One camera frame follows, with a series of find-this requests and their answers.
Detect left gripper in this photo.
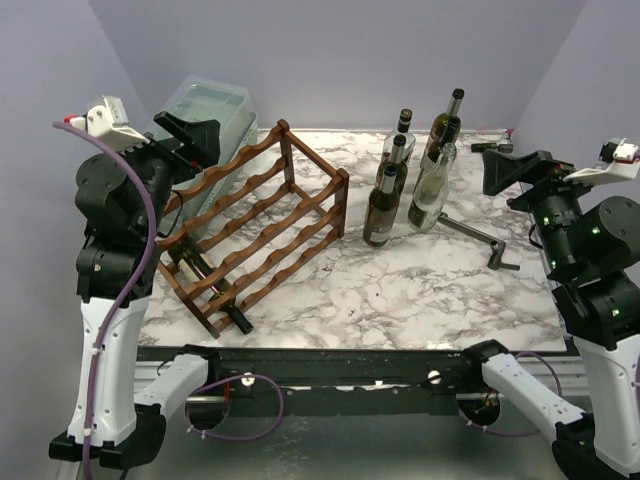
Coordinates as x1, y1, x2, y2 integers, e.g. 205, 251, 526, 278
105, 111, 219, 237

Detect clear glass wine bottle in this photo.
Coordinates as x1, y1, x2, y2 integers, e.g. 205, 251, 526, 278
407, 143, 457, 233

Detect dark wine bottle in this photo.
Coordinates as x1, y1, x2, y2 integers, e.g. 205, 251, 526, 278
376, 134, 408, 195
363, 164, 400, 248

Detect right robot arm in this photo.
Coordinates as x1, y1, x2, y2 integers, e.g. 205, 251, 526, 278
459, 139, 639, 479

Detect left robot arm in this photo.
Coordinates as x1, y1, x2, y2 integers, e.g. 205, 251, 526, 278
49, 112, 222, 473

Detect dark bottle white label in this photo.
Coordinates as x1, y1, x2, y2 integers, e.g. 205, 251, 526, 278
420, 115, 461, 173

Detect tall green wine bottle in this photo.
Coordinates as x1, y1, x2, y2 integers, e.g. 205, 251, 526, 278
426, 88, 465, 149

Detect brown wooden wine rack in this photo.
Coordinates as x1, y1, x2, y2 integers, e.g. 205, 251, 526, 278
157, 119, 349, 339

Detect clear square whisky bottle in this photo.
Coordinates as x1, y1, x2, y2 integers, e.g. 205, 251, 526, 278
381, 108, 417, 167

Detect green bottle in rack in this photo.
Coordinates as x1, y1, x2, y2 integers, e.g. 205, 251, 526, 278
167, 235, 255, 335

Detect small black T fitting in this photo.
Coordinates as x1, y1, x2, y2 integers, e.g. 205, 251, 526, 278
471, 142, 514, 154

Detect clear plastic storage box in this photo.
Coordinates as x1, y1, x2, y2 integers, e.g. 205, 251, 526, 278
147, 75, 260, 240

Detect grey metal L bar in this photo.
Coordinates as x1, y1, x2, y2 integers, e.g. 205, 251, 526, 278
438, 212, 521, 271

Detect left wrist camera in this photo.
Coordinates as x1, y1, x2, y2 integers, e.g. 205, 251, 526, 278
64, 95, 150, 152

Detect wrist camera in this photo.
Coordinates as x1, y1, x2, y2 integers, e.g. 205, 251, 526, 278
64, 95, 150, 152
563, 138, 639, 186

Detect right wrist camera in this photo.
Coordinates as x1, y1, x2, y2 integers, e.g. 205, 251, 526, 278
563, 138, 639, 186

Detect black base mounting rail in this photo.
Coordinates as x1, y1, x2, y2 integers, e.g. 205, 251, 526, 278
137, 344, 576, 419

